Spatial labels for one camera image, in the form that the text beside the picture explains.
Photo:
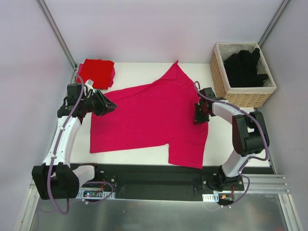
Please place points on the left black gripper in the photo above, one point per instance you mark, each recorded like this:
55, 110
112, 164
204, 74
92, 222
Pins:
100, 103

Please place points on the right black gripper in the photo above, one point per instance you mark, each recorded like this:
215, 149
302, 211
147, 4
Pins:
200, 115

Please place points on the magenta t shirt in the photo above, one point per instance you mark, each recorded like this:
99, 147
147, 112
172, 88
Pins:
155, 114

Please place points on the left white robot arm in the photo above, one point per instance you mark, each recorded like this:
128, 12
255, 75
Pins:
55, 178

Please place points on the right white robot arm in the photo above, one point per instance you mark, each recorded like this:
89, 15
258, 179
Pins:
249, 138

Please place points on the folded red t shirt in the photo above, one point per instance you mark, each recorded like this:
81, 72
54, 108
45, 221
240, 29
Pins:
99, 71

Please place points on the wicker basket with liner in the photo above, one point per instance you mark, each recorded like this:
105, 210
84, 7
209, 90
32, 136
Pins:
241, 97

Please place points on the black clothes in basket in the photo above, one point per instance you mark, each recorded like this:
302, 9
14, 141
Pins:
241, 69

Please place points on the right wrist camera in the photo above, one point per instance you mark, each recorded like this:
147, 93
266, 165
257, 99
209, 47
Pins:
208, 92

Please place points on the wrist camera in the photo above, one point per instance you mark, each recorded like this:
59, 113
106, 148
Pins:
74, 90
208, 92

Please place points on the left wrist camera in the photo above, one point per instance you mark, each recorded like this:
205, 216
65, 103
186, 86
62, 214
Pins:
74, 90

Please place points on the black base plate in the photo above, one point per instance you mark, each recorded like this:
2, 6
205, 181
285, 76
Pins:
147, 182

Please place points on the right slotted cable duct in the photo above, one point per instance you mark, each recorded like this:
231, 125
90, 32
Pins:
216, 197

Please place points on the slotted cable duct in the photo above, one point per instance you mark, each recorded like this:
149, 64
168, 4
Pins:
94, 195
216, 197

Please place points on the left slotted cable duct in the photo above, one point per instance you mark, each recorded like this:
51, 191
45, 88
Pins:
94, 195

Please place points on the aluminium front rail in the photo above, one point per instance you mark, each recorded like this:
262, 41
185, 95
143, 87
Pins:
256, 178

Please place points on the right aluminium frame post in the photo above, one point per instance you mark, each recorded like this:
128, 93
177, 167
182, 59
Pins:
273, 22

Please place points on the aluminium frame post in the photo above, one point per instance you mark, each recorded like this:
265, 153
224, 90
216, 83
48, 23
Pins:
273, 22
56, 32

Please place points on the left aluminium frame post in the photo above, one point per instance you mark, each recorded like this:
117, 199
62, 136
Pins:
56, 32

